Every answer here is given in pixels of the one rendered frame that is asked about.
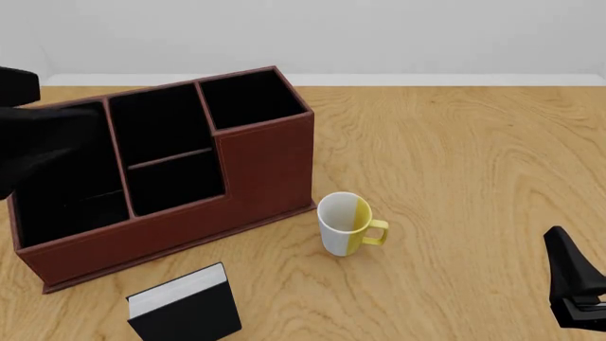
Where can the black hardcover book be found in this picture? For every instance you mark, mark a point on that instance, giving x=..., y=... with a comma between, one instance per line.
x=189, y=312

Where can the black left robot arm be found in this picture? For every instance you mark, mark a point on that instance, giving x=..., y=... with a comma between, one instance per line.
x=33, y=142

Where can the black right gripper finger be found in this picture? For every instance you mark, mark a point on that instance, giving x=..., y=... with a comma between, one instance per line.
x=565, y=263

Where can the red-brown desk caddy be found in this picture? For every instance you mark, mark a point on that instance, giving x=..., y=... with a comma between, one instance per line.
x=265, y=170

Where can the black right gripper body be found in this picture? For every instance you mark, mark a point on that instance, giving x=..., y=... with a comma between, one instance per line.
x=580, y=309

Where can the white and yellow mug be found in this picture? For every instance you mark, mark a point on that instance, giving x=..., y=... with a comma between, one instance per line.
x=337, y=234

